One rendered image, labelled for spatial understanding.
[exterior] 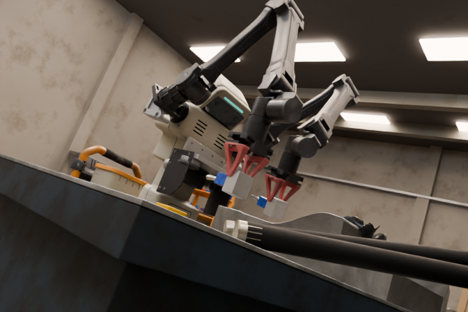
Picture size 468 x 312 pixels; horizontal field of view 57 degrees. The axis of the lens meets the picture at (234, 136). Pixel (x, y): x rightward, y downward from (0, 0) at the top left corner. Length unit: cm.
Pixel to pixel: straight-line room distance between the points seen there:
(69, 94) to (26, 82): 93
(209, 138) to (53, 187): 124
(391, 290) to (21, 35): 921
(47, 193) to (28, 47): 933
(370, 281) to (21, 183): 63
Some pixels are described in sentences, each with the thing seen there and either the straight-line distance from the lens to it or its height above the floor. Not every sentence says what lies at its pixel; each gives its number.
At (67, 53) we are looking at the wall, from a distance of 1006.
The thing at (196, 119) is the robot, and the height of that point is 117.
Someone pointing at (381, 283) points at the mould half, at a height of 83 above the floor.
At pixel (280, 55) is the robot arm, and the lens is 114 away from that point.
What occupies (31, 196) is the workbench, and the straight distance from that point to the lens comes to 42.
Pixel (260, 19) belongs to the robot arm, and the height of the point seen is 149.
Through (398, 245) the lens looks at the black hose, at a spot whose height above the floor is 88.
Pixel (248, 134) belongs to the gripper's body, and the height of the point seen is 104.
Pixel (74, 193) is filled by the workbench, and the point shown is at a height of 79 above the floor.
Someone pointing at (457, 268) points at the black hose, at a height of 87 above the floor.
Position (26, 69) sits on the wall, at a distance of 967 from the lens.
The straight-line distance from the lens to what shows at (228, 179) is 97.
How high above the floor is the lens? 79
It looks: 14 degrees up
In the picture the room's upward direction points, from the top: 21 degrees clockwise
